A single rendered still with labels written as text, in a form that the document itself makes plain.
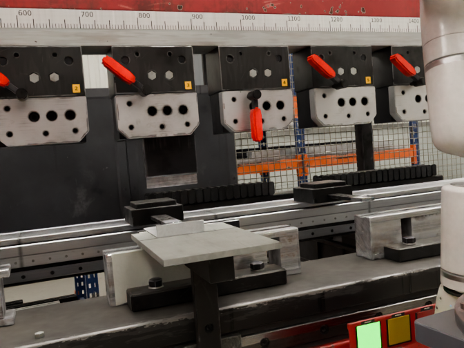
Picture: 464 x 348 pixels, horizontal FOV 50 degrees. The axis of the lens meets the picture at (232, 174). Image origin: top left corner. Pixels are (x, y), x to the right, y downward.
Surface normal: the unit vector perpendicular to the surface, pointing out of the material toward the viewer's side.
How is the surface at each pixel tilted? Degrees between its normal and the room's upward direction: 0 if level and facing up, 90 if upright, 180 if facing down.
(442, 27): 78
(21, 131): 90
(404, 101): 90
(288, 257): 90
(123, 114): 90
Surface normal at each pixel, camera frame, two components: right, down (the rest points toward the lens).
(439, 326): -0.07, -1.00
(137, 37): 0.36, 0.02
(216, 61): -0.93, 0.09
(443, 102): -0.78, -0.09
